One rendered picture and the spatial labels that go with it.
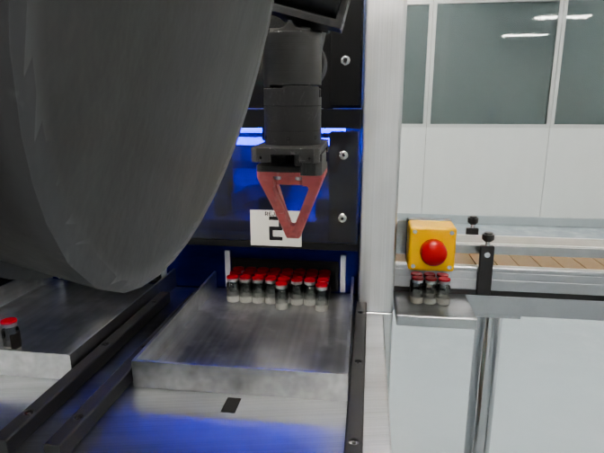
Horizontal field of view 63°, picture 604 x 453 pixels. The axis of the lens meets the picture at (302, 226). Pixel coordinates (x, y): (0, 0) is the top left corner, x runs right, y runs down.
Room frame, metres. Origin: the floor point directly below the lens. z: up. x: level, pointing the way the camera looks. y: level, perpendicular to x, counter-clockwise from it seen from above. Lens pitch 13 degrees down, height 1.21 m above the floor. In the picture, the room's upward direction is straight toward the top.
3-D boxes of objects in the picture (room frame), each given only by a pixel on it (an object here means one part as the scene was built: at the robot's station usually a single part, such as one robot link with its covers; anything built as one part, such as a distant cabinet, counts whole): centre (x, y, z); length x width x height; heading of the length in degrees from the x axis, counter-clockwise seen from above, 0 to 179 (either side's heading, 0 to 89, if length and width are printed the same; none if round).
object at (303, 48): (0.51, 0.01, 1.26); 0.07 x 0.06 x 0.07; 174
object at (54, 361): (0.74, 0.39, 0.90); 0.34 x 0.26 x 0.04; 172
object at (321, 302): (0.77, -0.03, 0.90); 0.02 x 0.02 x 0.05
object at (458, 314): (0.82, -0.23, 0.87); 0.14 x 0.13 x 0.02; 172
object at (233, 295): (0.80, 0.04, 0.90); 0.18 x 0.02 x 0.05; 83
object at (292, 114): (0.51, 0.01, 1.19); 0.10 x 0.07 x 0.07; 172
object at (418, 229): (0.78, -0.21, 0.99); 0.08 x 0.07 x 0.07; 172
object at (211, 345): (0.69, 0.06, 0.90); 0.34 x 0.26 x 0.04; 173
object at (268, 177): (0.52, 0.01, 1.12); 0.07 x 0.07 x 0.09; 82
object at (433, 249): (0.73, -0.20, 0.99); 0.04 x 0.04 x 0.04; 82
